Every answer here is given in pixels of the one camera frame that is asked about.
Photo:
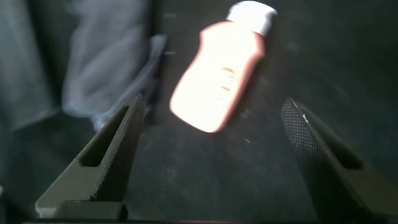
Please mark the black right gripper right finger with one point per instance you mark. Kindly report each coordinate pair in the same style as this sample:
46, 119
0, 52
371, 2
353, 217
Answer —
335, 186

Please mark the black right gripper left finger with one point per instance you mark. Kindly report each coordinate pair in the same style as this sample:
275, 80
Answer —
93, 186

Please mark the grey cloth towel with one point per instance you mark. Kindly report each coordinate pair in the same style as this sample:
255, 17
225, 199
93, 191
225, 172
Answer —
105, 68

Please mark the pink bottle with white cap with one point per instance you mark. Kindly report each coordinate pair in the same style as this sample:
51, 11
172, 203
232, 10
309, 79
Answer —
217, 77

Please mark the black tablecloth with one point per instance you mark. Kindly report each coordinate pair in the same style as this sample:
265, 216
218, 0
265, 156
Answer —
202, 174

